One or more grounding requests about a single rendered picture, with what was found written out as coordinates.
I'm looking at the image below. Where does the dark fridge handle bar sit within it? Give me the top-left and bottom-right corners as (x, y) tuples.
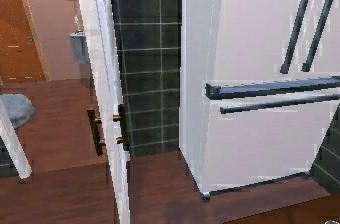
(279, 0), (310, 75)
(301, 0), (334, 73)

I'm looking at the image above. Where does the white fridge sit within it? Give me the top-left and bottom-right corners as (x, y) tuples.
(178, 0), (340, 202)

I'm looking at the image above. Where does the orange wooden room door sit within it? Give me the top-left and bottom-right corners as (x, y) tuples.
(0, 0), (47, 84)

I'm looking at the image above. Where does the white room door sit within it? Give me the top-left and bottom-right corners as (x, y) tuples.
(78, 0), (132, 224)

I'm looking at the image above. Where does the grey wall cabinet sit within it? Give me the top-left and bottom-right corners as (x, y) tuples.
(69, 30), (90, 65)

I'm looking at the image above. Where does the dark door handle bar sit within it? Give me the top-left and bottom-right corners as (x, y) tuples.
(112, 103), (131, 152)

